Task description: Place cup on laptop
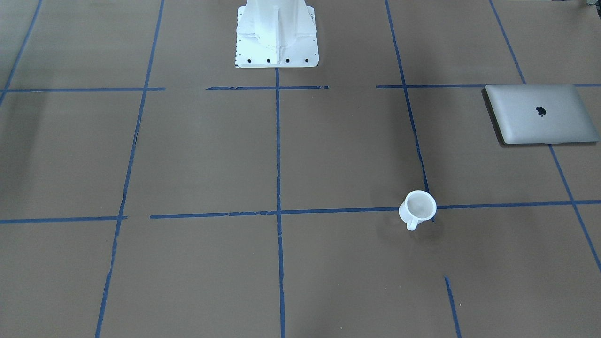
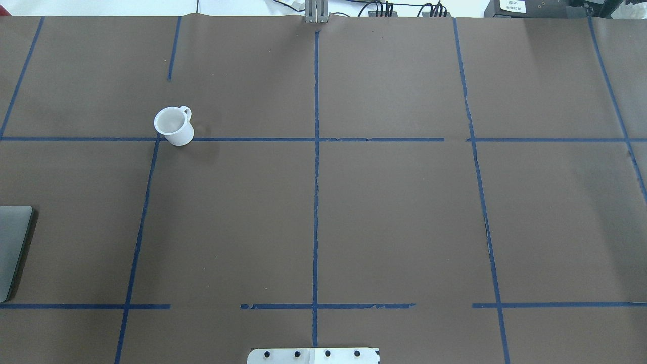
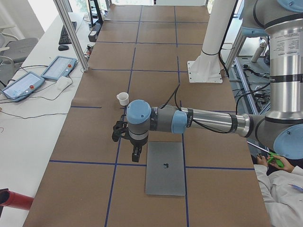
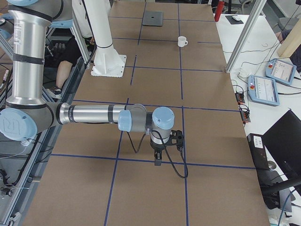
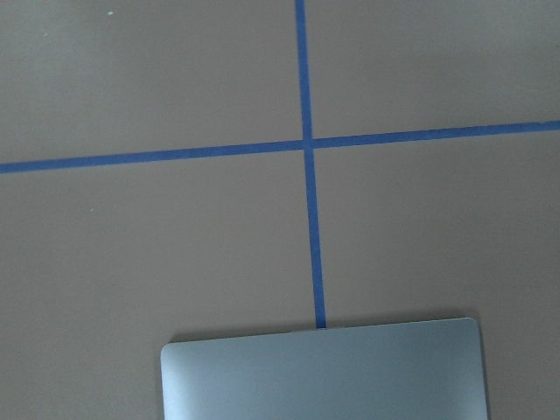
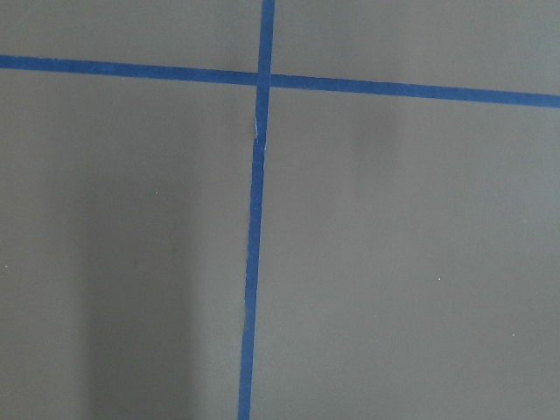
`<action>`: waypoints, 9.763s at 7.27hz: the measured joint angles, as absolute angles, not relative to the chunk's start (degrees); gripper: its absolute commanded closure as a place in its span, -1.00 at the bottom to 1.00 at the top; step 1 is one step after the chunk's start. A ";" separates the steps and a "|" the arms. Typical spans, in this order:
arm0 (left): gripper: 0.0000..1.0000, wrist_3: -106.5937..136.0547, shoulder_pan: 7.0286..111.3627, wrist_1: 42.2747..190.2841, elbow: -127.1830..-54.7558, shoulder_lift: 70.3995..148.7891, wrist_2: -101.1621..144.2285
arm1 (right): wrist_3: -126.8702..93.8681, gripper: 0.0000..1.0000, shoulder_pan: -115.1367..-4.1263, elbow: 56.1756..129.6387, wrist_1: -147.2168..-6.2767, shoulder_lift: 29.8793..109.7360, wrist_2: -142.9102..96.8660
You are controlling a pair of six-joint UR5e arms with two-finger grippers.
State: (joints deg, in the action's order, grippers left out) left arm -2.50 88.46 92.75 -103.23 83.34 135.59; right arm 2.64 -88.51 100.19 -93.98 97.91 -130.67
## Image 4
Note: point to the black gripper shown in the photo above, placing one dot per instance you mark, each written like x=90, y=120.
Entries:
x=158, y=149

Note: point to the white ceramic mug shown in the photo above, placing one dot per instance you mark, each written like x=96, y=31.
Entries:
x=182, y=41

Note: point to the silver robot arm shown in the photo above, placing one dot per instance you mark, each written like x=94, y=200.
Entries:
x=26, y=113

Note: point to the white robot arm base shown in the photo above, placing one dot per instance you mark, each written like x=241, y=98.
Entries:
x=107, y=61

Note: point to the black open laptop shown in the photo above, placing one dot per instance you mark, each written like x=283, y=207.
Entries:
x=283, y=141

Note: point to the dark grey closed laptop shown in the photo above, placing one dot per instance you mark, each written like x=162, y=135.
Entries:
x=153, y=18

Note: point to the lower orange black adapter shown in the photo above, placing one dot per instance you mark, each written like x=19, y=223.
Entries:
x=245, y=116

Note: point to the orange black adapter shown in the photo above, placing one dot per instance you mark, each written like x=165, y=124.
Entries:
x=245, y=116
x=240, y=97

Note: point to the upper orange black adapter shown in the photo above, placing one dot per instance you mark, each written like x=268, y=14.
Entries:
x=240, y=97

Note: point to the long crosswise blue tape strip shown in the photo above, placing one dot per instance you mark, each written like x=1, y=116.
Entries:
x=149, y=161

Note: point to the black desktop computer box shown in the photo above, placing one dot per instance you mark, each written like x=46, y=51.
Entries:
x=267, y=174

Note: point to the white power adapter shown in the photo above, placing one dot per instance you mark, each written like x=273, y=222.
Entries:
x=243, y=74

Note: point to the near blue teach pendant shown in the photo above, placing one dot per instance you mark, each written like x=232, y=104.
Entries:
x=263, y=90

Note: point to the blue teach pendant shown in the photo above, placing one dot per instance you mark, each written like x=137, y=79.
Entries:
x=263, y=90
x=281, y=71

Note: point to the seated person in black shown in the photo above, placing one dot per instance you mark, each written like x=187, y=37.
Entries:
x=68, y=60

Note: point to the far blue teach pendant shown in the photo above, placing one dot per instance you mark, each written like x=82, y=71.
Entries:
x=281, y=71

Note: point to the black mouse pad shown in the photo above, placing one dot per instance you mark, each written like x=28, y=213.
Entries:
x=232, y=21

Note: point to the lengthwise blue tape strip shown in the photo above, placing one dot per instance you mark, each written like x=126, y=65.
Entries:
x=183, y=126

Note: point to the white computer mouse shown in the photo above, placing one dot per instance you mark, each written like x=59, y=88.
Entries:
x=236, y=18

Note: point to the red water bottle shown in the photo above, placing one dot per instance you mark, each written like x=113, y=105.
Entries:
x=218, y=11

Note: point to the light wooden beam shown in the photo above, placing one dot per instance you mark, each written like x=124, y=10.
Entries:
x=291, y=42

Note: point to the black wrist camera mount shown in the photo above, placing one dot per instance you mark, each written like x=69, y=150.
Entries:
x=176, y=138

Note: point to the aluminium frame post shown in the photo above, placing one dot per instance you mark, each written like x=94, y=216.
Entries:
x=257, y=9

